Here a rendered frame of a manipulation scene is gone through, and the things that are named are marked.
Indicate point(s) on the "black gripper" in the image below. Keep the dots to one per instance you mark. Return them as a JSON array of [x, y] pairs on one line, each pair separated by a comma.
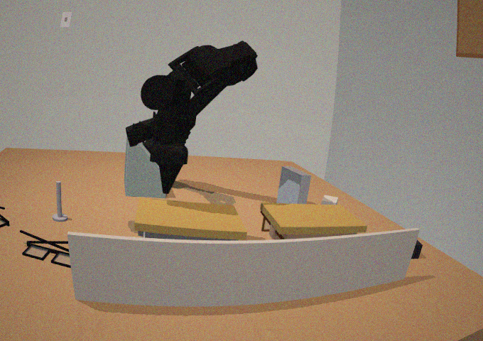
[[169, 151]]

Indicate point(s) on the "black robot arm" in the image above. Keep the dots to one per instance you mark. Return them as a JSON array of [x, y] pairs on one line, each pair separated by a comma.
[[206, 66]]

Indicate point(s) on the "white curved panel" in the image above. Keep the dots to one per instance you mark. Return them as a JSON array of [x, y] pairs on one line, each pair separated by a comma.
[[173, 272]]

